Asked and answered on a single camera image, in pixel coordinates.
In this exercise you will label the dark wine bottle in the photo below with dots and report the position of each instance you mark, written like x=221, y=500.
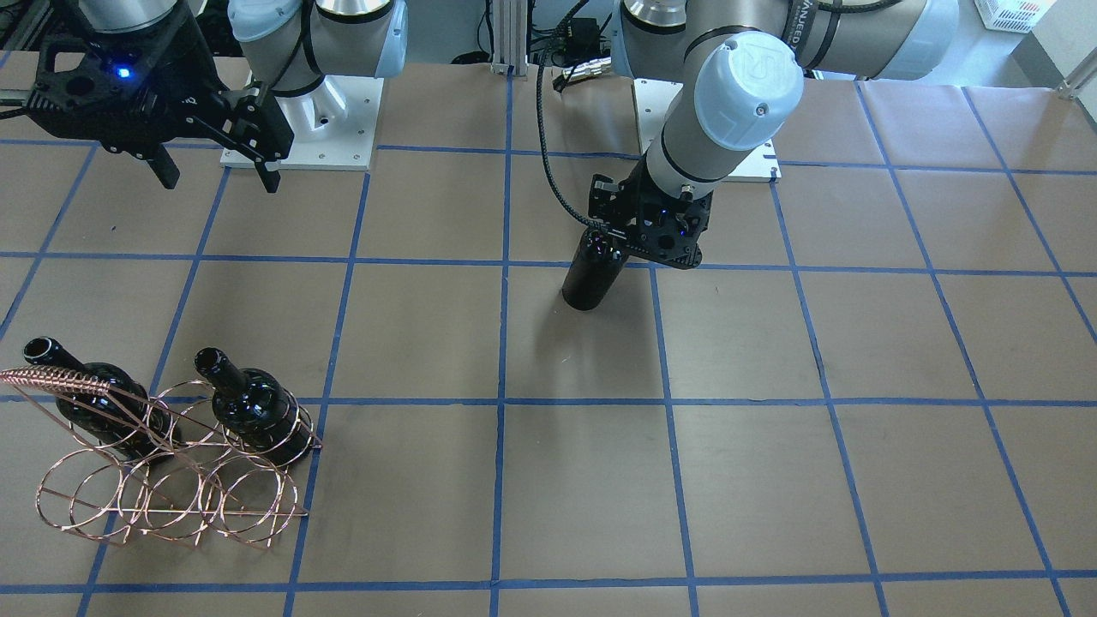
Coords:
x=252, y=404
x=593, y=270

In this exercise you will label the dark wine bottle far slot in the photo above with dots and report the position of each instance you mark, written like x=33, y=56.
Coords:
x=98, y=403

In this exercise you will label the aluminium frame post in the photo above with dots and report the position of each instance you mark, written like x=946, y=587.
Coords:
x=510, y=23

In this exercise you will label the copper wire wine basket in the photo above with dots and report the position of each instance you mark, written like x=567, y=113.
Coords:
x=205, y=483

